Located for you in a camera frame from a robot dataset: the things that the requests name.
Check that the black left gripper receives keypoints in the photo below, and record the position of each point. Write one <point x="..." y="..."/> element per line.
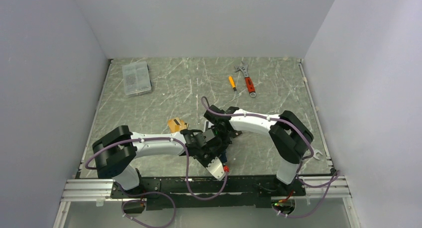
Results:
<point x="214" y="155"/>

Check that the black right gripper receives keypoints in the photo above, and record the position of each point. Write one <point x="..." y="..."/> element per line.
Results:
<point x="223" y="146"/>

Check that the blue leather card holder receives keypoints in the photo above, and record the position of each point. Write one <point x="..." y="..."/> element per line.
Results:
<point x="223" y="157"/>

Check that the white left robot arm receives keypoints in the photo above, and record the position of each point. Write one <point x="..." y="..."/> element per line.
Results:
<point x="114" y="152"/>

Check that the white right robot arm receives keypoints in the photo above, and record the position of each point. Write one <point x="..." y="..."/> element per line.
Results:
<point x="290" y="136"/>

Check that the white card stack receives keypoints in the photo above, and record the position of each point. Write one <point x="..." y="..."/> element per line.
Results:
<point x="208" y="125"/>

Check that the gold card stack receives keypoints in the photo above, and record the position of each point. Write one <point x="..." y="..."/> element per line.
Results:
<point x="176" y="124"/>

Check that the orange screwdriver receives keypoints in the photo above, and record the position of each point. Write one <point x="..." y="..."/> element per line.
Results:
<point x="232" y="83"/>

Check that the red adjustable wrench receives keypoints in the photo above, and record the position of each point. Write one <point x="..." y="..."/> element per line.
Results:
<point x="243" y="67"/>

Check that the clear plastic screw box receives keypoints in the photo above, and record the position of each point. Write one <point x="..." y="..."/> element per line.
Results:
<point x="136" y="78"/>

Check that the silver open-end wrench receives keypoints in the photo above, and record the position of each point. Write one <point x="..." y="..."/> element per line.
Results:
<point x="317" y="154"/>

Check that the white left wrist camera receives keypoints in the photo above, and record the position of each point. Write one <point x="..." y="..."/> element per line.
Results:
<point x="216" y="169"/>

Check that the black base frame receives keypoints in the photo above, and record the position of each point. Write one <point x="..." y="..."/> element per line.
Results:
<point x="260" y="191"/>

